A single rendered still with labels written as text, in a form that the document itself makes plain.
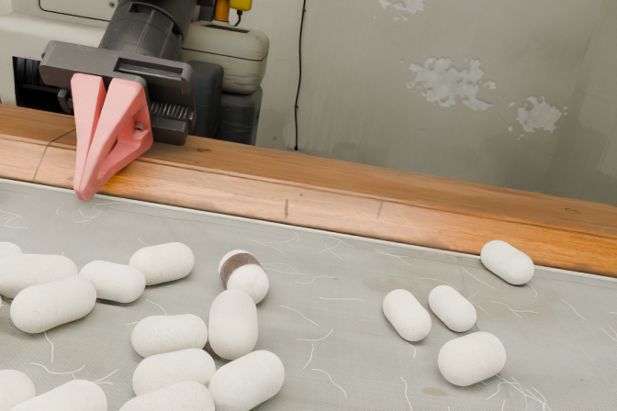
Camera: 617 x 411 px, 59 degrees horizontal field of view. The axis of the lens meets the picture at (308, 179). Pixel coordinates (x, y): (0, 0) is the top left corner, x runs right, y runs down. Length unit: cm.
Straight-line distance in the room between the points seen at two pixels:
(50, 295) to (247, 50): 92
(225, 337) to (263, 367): 3
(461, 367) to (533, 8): 225
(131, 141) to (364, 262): 19
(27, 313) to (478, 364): 20
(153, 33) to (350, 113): 193
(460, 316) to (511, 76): 218
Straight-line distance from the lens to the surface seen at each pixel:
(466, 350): 26
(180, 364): 22
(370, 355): 28
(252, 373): 22
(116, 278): 28
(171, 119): 42
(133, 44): 42
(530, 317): 36
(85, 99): 39
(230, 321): 24
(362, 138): 236
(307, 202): 40
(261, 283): 28
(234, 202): 40
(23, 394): 22
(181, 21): 46
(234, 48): 113
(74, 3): 93
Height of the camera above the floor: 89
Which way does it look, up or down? 18 degrees down
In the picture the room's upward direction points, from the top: 10 degrees clockwise
